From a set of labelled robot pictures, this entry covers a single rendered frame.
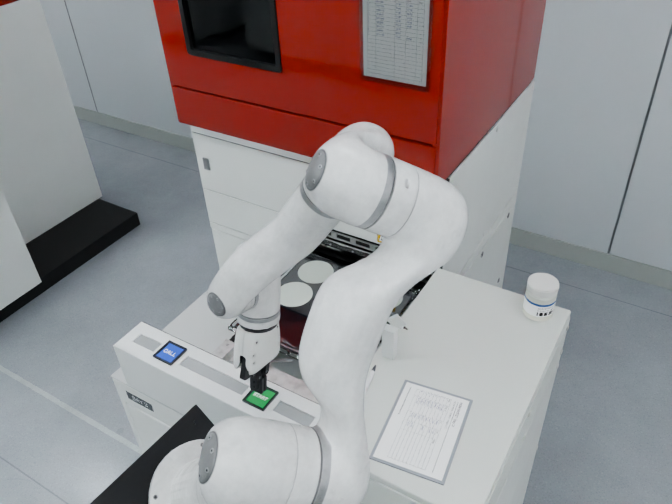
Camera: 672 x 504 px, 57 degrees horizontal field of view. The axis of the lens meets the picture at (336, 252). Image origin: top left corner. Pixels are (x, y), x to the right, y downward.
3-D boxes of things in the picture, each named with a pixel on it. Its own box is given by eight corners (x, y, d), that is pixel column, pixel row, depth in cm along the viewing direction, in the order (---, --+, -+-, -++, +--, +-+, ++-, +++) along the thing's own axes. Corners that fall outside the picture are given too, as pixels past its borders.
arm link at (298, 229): (300, 236, 92) (222, 335, 112) (360, 205, 104) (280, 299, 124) (262, 191, 93) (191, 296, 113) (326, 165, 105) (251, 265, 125)
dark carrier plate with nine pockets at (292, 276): (309, 254, 183) (309, 252, 182) (416, 291, 168) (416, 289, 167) (235, 327, 160) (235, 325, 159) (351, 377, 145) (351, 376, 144)
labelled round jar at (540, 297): (527, 298, 153) (533, 268, 147) (556, 308, 150) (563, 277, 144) (517, 316, 148) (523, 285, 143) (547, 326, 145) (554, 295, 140)
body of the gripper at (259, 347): (259, 299, 128) (259, 343, 133) (226, 321, 120) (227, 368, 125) (289, 311, 125) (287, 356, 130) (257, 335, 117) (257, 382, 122)
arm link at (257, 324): (256, 290, 127) (256, 303, 128) (227, 309, 120) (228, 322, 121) (290, 303, 123) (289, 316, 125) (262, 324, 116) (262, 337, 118)
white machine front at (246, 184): (215, 223, 210) (193, 113, 186) (439, 302, 175) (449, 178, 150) (209, 228, 208) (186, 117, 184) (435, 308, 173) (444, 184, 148)
